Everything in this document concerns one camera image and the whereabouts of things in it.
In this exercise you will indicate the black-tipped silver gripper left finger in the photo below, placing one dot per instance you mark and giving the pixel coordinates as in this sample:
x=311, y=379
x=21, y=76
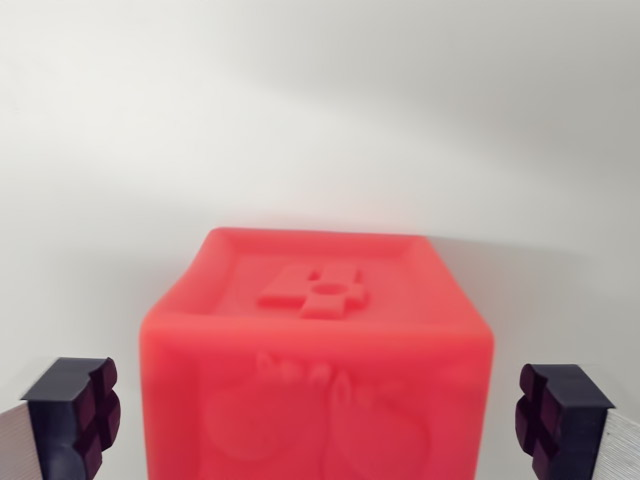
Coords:
x=55, y=425

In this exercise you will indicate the black-tipped silver gripper right finger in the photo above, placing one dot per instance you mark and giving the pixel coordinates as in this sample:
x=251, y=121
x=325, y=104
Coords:
x=575, y=425

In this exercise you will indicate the red embossed cube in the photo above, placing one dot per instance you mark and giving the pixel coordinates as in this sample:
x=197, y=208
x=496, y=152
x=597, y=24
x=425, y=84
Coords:
x=320, y=375

